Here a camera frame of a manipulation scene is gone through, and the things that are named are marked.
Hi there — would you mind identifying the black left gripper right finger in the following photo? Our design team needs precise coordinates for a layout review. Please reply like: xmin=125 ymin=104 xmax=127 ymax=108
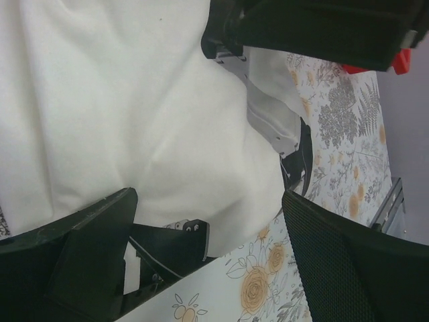
xmin=282 ymin=191 xmax=428 ymax=321

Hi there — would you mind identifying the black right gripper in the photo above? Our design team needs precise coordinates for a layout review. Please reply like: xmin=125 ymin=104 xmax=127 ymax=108
xmin=201 ymin=0 xmax=428 ymax=71

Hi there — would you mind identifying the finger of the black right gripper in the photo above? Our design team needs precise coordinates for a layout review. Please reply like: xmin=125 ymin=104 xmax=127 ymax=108
xmin=129 ymin=219 xmax=210 ymax=278

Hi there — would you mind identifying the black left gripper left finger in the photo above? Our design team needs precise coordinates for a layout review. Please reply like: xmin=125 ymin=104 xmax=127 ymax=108
xmin=1 ymin=188 xmax=137 ymax=321

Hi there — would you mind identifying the white t shirt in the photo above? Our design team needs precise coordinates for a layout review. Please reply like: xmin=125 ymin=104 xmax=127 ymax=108
xmin=1 ymin=1 xmax=284 ymax=257

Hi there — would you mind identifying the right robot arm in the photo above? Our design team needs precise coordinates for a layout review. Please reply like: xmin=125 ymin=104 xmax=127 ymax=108
xmin=125 ymin=1 xmax=312 ymax=282

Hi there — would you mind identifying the aluminium frame rail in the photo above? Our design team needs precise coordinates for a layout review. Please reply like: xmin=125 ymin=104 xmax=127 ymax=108
xmin=369 ymin=177 xmax=407 ymax=239

